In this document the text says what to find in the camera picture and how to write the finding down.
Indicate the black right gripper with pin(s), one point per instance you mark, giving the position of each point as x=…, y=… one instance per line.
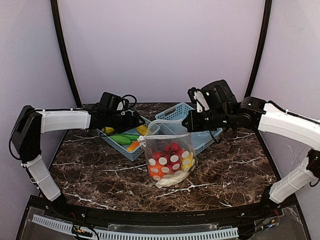
x=191, y=121

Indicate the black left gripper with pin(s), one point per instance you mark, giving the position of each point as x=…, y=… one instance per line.
x=135, y=120

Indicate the clear dotted zip top bag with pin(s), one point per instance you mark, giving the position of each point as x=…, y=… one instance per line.
x=151, y=143

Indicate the red toy strawberry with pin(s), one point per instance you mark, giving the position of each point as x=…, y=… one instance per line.
x=170, y=158

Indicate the orange toy fruit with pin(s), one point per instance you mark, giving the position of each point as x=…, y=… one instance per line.
x=155, y=171

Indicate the white toy radish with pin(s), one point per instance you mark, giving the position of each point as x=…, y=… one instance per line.
x=171, y=179

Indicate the yellow toy lemon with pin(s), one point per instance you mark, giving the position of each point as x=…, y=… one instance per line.
x=187, y=163

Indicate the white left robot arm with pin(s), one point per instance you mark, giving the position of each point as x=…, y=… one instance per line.
x=34, y=127

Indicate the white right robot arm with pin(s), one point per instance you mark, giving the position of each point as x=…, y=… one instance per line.
x=217, y=107

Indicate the yellow green toy banana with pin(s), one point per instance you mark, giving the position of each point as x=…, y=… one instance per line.
x=107, y=130

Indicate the green toy cucumber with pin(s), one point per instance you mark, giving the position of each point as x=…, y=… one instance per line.
x=124, y=139

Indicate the large blue perforated basket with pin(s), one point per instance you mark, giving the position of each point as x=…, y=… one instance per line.
x=200, y=140

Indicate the small blue perforated basket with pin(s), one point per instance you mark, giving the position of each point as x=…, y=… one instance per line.
x=122, y=148

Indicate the yellow toy corn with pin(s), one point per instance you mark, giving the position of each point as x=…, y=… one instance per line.
x=142, y=130

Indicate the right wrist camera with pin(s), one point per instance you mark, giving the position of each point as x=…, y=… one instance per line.
x=196, y=97

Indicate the black front table rail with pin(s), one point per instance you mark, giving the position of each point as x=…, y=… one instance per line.
x=238, y=216

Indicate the white slotted cable duct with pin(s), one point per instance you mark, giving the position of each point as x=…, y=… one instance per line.
x=136, y=232

